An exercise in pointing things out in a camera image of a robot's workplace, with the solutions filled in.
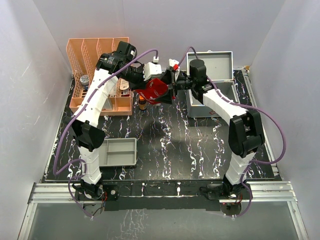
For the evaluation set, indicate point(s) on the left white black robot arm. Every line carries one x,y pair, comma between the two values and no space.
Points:
109,68

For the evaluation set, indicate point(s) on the white medicine box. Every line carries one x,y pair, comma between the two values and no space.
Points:
108,105

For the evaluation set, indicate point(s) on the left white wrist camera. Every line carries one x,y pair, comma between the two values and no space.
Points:
152,69

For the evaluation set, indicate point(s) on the brown syrup bottle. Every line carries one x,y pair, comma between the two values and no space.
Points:
142,103

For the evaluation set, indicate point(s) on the red first aid pouch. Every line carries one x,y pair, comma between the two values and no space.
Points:
154,89

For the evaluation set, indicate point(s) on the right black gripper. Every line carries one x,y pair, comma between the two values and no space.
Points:
166,98

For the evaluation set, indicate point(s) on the round blue tin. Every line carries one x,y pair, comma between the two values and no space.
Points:
84,80

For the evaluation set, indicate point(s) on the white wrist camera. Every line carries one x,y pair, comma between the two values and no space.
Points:
152,69
174,66

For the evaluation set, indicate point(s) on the orange plastic file organizer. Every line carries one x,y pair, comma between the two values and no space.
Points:
83,55

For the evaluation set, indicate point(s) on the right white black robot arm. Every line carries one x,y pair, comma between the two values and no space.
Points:
245,133

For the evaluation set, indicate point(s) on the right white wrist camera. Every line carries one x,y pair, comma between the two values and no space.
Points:
174,66

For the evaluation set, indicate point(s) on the aluminium frame rail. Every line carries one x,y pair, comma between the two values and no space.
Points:
160,197

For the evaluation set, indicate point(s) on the grey plastic divided tray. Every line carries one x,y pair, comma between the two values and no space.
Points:
118,152

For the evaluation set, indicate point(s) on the pink oval blister pack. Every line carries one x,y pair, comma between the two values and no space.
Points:
124,85

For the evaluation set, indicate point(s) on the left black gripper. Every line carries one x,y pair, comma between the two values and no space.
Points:
141,84

